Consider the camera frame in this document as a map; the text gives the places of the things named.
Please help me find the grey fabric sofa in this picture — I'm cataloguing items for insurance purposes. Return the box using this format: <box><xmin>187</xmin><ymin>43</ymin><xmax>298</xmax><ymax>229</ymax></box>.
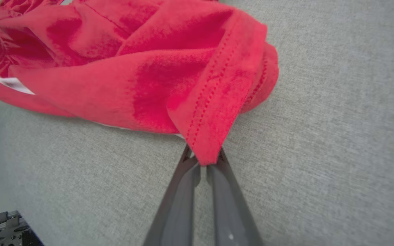
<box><xmin>0</xmin><ymin>0</ymin><xmax>394</xmax><ymax>246</ymax></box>

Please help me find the red white jersey shirt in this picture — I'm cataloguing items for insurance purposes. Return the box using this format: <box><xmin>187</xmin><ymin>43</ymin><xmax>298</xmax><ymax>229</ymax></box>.
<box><xmin>0</xmin><ymin>0</ymin><xmax>280</xmax><ymax>167</ymax></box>

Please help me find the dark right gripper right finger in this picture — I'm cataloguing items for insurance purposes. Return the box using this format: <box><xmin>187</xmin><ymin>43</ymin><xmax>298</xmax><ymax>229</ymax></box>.
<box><xmin>206</xmin><ymin>148</ymin><xmax>263</xmax><ymax>246</ymax></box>

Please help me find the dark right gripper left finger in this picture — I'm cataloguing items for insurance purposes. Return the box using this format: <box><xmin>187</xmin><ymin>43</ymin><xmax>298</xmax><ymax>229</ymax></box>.
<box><xmin>143</xmin><ymin>145</ymin><xmax>201</xmax><ymax>246</ymax></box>

